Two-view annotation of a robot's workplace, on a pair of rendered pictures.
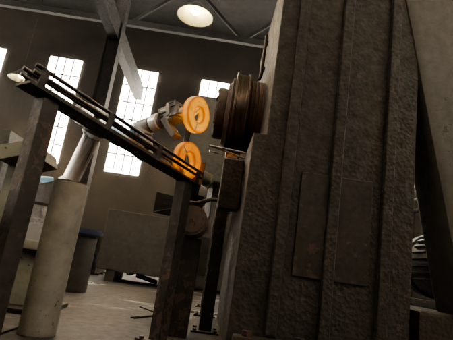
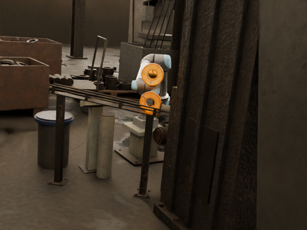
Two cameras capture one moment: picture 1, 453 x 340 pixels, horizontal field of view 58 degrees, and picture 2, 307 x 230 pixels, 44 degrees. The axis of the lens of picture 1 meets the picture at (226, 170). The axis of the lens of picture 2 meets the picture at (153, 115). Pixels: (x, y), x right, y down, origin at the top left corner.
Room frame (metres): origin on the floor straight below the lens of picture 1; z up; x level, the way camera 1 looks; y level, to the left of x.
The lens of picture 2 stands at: (0.39, -2.17, 1.29)
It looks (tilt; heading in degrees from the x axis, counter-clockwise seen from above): 14 degrees down; 61
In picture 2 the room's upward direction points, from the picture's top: 5 degrees clockwise
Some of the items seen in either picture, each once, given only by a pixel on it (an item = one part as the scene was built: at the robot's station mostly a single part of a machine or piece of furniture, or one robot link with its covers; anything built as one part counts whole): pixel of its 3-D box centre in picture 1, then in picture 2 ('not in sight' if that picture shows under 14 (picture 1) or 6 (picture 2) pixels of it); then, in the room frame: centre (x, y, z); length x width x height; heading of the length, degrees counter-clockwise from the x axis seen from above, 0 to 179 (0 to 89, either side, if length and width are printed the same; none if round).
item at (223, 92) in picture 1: (220, 113); not in sight; (2.11, 0.08, 1.11); 0.28 x 0.06 x 0.28; 1
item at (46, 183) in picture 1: (40, 189); (147, 100); (1.98, 0.88, 0.54); 0.13 x 0.12 x 0.14; 145
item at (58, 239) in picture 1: (54, 255); (105, 145); (1.46, 0.55, 0.26); 0.12 x 0.12 x 0.52
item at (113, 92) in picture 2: not in sight; (107, 81); (2.60, 3.53, 0.22); 1.20 x 0.81 x 0.44; 176
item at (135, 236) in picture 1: (152, 249); not in sight; (4.85, 0.72, 0.39); 1.03 x 0.83 x 0.79; 95
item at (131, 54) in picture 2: not in sight; (162, 70); (3.55, 3.45, 0.43); 1.23 x 0.93 x 0.87; 179
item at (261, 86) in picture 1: (251, 118); not in sight; (2.12, -0.10, 1.11); 0.47 x 0.10 x 0.47; 1
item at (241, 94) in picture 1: (237, 116); not in sight; (2.12, -0.02, 1.11); 0.47 x 0.06 x 0.47; 1
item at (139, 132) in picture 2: (27, 243); (145, 128); (1.98, 0.88, 0.28); 0.32 x 0.32 x 0.04; 5
